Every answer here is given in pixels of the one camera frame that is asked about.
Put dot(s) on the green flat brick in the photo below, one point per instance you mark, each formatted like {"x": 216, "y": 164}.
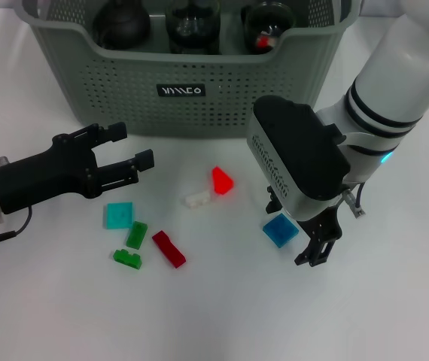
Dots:
{"x": 136, "y": 235}

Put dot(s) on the black teapot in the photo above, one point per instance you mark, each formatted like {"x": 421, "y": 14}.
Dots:
{"x": 124, "y": 26}

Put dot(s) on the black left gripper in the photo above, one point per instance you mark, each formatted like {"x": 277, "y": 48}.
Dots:
{"x": 45, "y": 180}

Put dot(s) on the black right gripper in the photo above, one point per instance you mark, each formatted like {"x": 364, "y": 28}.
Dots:
{"x": 323, "y": 225}

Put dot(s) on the grey-green plastic storage bin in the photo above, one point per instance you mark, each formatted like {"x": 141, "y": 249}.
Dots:
{"x": 199, "y": 105}

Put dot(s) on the small red brick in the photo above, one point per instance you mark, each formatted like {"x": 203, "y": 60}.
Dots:
{"x": 263, "y": 39}

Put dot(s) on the blue square plate brick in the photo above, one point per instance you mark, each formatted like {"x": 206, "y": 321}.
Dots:
{"x": 278, "y": 232}

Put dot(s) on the teal square plate brick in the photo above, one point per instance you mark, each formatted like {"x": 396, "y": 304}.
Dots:
{"x": 119, "y": 215}

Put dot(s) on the small white brick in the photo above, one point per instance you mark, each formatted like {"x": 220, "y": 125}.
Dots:
{"x": 197, "y": 199}

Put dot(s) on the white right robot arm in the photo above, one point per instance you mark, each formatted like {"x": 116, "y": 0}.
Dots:
{"x": 387, "y": 94}

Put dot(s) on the green notched brick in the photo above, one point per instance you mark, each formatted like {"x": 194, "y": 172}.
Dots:
{"x": 127, "y": 259}

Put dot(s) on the red wedge brick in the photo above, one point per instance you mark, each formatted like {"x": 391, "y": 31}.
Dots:
{"x": 222, "y": 182}

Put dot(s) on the dark red long brick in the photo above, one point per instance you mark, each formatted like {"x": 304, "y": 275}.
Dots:
{"x": 169, "y": 250}

